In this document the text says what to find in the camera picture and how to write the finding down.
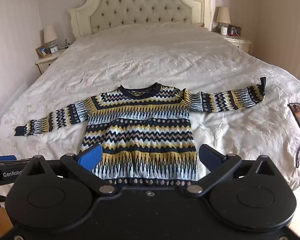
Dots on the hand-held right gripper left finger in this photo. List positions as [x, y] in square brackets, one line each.
[91, 160]

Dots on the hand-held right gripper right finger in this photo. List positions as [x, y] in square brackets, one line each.
[210, 158]

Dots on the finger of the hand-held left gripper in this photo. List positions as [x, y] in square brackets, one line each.
[12, 163]
[5, 158]

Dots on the navy yellow patterned knit sweater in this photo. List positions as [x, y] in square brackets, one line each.
[140, 130]

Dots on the cream nightstand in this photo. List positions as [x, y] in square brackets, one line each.
[238, 42]
[46, 63]

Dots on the white embroidered bedspread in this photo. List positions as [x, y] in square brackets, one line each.
[152, 60]

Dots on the small white alarm clock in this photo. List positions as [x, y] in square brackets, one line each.
[54, 49]

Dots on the white cylindrical speaker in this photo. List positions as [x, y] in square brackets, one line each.
[224, 30]

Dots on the beige shade table lamp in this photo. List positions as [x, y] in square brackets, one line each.
[223, 15]
[50, 33]

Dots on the cream tufted headboard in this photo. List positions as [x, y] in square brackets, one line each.
[142, 2]

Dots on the wooden photo frame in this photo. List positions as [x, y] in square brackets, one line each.
[43, 51]

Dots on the wall socket with charger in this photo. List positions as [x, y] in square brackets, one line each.
[67, 42]

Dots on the dark photo frame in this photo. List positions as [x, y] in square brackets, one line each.
[234, 30]

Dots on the white wall socket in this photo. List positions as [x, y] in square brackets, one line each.
[214, 26]

